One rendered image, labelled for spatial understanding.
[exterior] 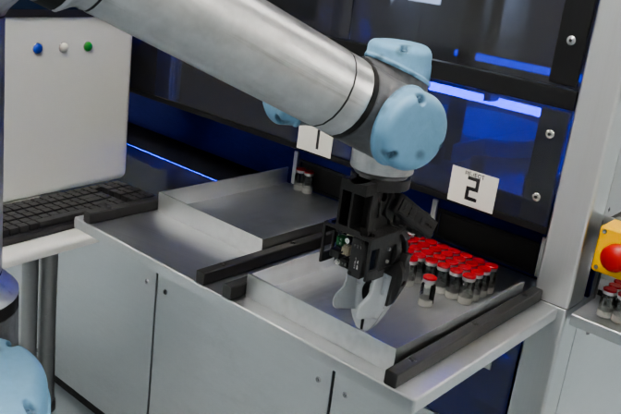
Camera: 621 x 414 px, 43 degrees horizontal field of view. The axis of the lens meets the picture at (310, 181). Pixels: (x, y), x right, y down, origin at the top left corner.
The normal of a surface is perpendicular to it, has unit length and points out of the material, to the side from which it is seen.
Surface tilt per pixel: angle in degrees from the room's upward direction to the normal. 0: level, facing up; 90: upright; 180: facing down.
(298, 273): 90
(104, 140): 90
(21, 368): 8
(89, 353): 90
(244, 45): 97
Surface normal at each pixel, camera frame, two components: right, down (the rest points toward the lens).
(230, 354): -0.65, 0.15
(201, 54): 0.02, 0.85
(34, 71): 0.79, 0.27
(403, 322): 0.12, -0.95
